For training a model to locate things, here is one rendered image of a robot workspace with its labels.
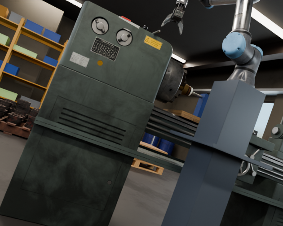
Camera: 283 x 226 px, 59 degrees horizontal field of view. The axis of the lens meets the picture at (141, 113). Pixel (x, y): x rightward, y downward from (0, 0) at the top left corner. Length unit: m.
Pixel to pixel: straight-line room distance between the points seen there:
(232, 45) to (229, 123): 0.39
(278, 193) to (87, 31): 1.74
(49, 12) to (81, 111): 5.80
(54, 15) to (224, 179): 6.32
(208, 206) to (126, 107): 0.70
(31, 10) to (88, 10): 5.63
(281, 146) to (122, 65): 1.48
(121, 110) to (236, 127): 0.64
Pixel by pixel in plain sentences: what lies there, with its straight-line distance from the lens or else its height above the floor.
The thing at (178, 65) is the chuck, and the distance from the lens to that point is 1.75.
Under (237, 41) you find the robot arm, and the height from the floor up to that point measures 1.27.
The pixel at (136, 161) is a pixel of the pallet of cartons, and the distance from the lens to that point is 4.50.
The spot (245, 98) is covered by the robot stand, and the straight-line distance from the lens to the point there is 1.37.
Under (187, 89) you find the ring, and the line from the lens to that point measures 1.84.
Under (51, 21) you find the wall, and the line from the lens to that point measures 7.06.
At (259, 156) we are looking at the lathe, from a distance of 1.95.
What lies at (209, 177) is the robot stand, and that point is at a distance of 1.31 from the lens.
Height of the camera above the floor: 0.70
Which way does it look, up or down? 3 degrees up
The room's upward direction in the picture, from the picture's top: 21 degrees clockwise
